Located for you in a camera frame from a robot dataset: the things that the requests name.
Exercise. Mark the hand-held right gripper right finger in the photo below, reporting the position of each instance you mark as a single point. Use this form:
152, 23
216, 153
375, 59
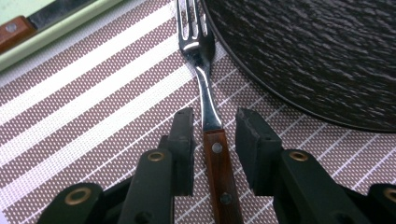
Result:
258, 152

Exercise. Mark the striped placemat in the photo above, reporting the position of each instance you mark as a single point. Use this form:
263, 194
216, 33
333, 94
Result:
93, 124

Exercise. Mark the black textured plate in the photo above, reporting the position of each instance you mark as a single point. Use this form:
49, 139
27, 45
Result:
305, 59

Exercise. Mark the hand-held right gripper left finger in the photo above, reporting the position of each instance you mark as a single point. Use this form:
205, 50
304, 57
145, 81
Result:
180, 149

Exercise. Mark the light green tray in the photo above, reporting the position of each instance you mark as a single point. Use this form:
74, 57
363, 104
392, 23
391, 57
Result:
62, 29

